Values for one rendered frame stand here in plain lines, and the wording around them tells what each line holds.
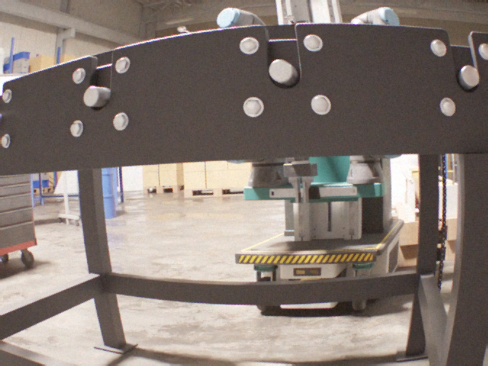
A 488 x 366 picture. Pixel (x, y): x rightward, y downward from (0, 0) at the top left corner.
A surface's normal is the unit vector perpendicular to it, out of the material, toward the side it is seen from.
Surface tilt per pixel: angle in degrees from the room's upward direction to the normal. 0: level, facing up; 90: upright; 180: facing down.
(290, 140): 90
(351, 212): 90
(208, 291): 90
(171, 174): 90
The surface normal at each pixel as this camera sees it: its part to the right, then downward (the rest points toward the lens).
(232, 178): -0.18, 0.06
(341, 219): -0.42, 0.07
